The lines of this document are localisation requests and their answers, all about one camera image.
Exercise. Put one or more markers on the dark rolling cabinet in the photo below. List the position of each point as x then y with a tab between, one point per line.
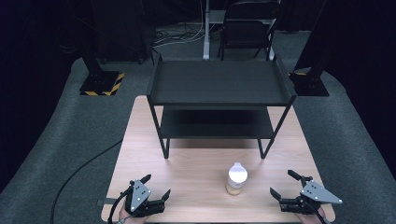
124	31

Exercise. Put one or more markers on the grey flat strip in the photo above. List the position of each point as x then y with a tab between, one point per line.
106	201

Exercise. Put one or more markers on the person's left hand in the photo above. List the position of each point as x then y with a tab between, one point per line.
126	217

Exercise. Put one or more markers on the black folding chair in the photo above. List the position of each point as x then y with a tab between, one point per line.
246	32

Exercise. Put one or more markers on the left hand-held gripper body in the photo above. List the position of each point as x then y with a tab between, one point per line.
138	194

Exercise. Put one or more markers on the clear jar with white lid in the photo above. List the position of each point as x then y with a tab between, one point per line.
236	179

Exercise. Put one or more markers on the black stand with striped base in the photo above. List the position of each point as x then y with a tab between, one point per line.
99	82
309	84

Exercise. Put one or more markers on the black two-tier metal shelf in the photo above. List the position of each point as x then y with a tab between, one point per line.
218	82

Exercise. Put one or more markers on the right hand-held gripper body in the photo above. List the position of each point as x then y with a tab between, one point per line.
311	195

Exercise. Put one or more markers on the person's right hand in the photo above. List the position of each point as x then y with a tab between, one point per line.
311	218

